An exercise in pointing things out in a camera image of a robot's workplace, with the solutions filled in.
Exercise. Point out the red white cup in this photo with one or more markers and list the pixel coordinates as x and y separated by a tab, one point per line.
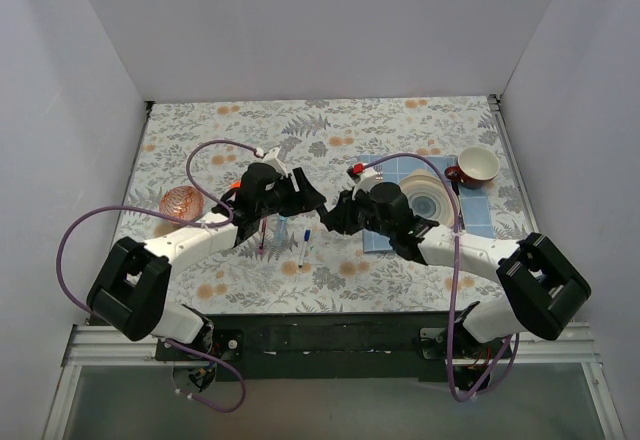
474	168

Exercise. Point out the silver fork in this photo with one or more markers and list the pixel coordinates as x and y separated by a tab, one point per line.
379	174

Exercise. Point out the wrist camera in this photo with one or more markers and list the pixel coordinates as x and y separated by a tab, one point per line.
364	177
273	158

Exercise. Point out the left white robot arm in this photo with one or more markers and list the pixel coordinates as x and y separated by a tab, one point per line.
130	292

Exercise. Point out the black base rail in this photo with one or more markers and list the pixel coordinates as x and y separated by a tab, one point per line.
331	345

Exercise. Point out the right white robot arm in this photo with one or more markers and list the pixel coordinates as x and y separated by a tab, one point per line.
543	291

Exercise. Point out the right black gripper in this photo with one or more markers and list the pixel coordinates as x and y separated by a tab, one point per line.
348	211

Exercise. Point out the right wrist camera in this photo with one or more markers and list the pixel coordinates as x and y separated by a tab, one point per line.
364	177

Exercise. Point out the beige ceramic plate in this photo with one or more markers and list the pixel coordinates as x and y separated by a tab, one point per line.
427	197

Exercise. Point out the light blue marker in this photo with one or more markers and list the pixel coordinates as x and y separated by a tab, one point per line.
280	232

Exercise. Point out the blue checkered cloth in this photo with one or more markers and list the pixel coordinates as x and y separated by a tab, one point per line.
474	202

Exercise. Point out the white thin pen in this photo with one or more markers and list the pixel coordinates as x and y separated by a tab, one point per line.
304	248

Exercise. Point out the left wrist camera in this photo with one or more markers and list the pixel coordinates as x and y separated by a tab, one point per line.
273	158

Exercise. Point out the orange patterned bowl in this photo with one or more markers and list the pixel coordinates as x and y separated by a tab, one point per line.
182	202

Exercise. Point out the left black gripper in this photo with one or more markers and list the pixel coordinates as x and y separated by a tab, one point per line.
296	191

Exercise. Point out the pink pen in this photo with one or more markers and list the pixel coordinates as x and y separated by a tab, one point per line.
262	236

